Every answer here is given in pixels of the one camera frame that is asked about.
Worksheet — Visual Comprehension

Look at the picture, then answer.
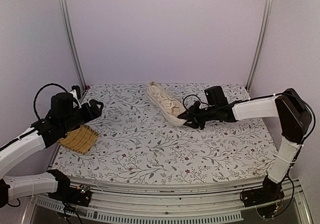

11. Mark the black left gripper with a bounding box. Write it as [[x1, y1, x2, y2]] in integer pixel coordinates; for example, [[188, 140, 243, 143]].
[[61, 98, 104, 134]]

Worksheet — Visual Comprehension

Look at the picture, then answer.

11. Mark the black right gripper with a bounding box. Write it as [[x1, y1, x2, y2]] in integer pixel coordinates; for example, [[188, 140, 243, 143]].
[[178, 102, 218, 130]]

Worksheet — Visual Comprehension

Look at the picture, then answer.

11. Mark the cream lace platform sneaker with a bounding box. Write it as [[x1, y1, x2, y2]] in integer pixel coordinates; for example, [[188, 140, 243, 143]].
[[146, 81, 186, 127]]

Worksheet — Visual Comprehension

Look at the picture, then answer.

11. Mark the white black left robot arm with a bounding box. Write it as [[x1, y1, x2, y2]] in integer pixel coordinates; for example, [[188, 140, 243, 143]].
[[0, 85, 104, 207]]

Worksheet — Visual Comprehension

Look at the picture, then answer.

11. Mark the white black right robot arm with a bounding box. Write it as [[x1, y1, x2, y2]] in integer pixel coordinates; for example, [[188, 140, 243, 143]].
[[178, 86, 316, 202]]

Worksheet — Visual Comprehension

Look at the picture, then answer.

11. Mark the yellow woven placemat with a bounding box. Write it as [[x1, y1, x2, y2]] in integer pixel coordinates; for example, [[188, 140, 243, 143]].
[[58, 125, 99, 155]]

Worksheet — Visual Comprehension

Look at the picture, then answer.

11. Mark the floral patterned table mat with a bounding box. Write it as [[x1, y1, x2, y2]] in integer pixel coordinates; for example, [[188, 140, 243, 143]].
[[52, 83, 277, 185]]

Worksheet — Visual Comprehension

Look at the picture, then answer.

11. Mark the aluminium front rail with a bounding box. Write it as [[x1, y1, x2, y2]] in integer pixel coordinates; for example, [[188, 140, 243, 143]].
[[21, 176, 313, 224]]

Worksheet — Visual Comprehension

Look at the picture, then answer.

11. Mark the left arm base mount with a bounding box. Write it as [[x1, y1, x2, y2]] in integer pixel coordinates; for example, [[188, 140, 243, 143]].
[[48, 169, 92, 207]]

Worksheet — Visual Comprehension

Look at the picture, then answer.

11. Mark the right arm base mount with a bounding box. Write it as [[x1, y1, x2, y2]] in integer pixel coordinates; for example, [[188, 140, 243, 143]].
[[239, 176, 285, 207]]

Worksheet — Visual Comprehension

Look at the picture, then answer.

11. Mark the left aluminium frame post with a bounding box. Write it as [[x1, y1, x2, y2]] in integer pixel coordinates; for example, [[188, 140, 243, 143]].
[[59, 0, 87, 92]]

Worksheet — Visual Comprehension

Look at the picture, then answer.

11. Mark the aluminium frame post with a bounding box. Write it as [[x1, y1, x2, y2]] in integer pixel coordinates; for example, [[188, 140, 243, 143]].
[[59, 0, 87, 92], [245, 0, 273, 92]]

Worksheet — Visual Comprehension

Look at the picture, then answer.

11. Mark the right aluminium frame post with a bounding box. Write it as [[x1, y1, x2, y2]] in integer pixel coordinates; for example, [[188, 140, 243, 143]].
[[245, 0, 273, 92]]

